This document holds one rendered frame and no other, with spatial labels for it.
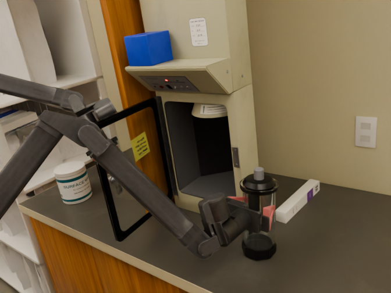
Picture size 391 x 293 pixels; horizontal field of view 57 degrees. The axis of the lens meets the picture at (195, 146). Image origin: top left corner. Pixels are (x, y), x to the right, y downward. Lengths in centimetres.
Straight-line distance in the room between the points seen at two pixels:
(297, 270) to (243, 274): 15
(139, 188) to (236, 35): 52
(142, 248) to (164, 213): 40
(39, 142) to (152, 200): 28
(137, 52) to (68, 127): 41
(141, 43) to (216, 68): 25
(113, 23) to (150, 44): 18
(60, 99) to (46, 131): 40
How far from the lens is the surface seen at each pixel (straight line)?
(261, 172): 101
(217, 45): 106
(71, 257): 169
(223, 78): 101
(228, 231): 91
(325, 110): 144
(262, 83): 151
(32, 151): 82
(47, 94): 121
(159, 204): 85
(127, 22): 126
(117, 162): 82
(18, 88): 124
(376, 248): 120
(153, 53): 110
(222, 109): 116
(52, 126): 81
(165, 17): 117
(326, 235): 123
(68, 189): 161
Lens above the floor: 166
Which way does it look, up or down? 21 degrees down
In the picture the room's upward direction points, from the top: 8 degrees counter-clockwise
